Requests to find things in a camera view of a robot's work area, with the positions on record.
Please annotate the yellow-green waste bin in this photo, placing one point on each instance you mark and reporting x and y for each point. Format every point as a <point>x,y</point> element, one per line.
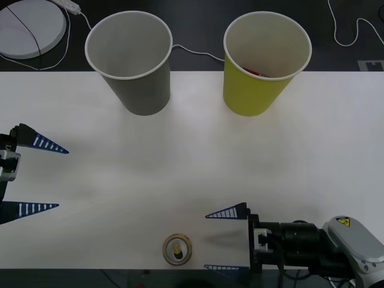
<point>249,93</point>

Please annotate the red drink can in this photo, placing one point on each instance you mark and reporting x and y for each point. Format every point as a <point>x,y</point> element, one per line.
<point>252,71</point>

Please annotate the white round disc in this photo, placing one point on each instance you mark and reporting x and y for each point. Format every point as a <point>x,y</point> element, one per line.
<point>18,36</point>

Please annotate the yellow drink can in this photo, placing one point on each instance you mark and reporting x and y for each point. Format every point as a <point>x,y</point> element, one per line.
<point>177,250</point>

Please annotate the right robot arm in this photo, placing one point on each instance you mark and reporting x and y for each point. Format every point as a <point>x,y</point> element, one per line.
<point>330,243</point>

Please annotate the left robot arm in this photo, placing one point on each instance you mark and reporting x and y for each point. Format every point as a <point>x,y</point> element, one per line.
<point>10,166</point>

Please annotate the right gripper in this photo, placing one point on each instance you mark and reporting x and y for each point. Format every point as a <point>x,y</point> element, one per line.
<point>253,258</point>

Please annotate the grey waste bin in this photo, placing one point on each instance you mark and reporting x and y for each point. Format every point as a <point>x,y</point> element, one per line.
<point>141,93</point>

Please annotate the white power strip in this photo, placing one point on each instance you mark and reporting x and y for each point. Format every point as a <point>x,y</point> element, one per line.
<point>70,5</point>

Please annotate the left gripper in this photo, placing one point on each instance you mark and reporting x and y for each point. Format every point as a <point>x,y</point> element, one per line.
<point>5,142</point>

